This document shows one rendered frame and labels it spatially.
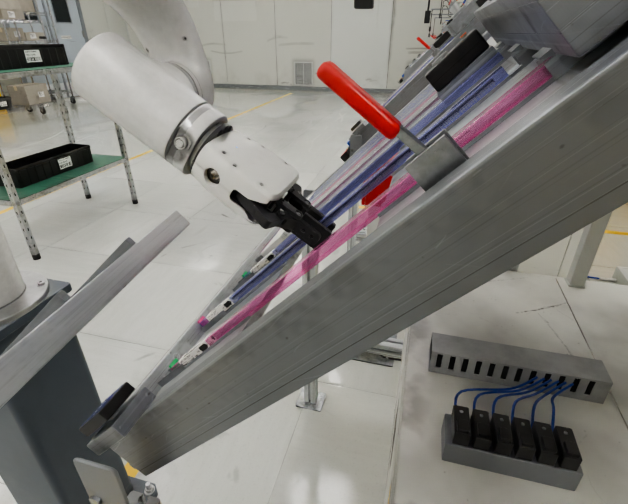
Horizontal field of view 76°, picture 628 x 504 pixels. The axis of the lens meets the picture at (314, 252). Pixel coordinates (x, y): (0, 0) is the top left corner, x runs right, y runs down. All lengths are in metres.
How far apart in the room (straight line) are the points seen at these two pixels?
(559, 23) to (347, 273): 0.17
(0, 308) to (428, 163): 0.75
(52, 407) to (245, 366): 0.67
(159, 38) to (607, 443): 0.80
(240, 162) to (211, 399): 0.24
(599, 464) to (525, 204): 0.52
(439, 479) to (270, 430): 0.88
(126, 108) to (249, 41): 9.35
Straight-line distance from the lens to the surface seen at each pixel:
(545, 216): 0.24
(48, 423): 0.98
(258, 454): 1.37
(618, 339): 0.95
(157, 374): 0.58
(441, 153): 0.25
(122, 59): 0.52
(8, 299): 0.86
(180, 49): 0.59
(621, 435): 0.76
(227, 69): 10.10
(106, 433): 0.45
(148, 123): 0.49
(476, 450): 0.60
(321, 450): 1.37
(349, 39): 9.19
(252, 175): 0.45
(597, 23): 0.27
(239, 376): 0.35
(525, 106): 0.31
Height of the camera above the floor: 1.12
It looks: 29 degrees down
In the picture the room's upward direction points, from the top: straight up
